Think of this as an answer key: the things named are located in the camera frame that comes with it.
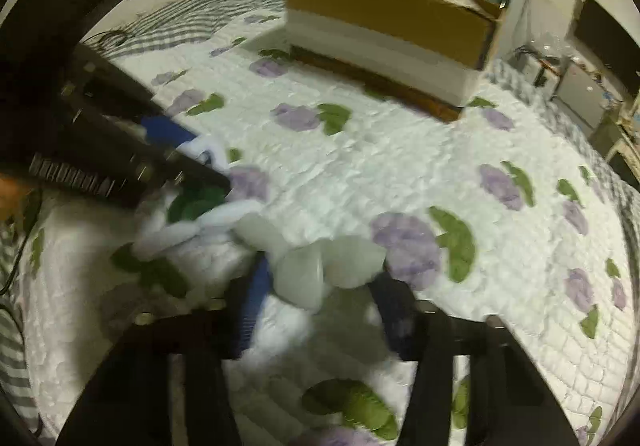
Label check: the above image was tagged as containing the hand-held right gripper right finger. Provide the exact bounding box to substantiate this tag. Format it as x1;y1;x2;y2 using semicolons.
367;270;568;446

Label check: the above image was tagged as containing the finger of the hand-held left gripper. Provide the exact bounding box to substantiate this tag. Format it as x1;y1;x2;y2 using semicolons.
64;45;197;148
29;95;232;210

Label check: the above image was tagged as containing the white floral quilt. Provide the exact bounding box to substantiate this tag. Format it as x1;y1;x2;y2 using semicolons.
20;17;637;446

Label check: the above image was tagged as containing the white sock with green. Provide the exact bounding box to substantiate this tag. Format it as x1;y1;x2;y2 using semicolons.
131;135;269;263

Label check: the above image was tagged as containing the cardboard box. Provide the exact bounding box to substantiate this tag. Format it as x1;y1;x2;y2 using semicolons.
281;0;507;123

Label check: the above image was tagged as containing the white dressing table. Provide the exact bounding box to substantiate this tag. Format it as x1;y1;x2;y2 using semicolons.
589;101;640;188

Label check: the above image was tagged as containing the black cable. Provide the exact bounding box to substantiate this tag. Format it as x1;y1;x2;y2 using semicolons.
92;28;130;51

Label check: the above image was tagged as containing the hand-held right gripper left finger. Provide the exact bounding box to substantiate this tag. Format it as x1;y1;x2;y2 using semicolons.
55;251;275;446

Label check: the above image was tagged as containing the clear plastic package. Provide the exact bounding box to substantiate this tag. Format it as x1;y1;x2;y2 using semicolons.
234;213;389;312

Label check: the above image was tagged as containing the black wall television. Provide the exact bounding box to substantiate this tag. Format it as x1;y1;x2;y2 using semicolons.
570;0;640;98

